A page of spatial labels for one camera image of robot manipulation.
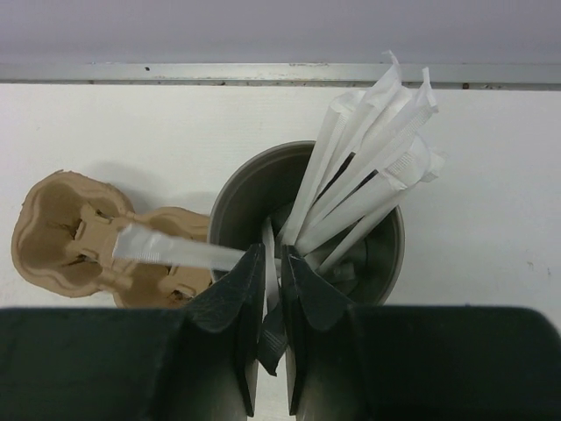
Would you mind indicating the grey straw holder cup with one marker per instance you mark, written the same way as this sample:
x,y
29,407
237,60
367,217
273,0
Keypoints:
x,y
266,187

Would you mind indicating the brown cardboard cup carrier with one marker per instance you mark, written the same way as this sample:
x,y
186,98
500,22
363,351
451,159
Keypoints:
x,y
66,232

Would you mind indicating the rear aluminium table rail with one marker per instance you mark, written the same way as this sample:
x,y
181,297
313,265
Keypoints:
x,y
544,77

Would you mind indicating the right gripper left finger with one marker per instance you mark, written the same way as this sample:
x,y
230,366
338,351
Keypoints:
x,y
198,362

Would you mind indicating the white straw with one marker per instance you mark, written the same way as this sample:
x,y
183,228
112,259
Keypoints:
x,y
135,242
391,91
344,127
364,209
386,147

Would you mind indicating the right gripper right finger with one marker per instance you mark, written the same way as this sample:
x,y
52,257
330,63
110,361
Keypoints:
x,y
352,361

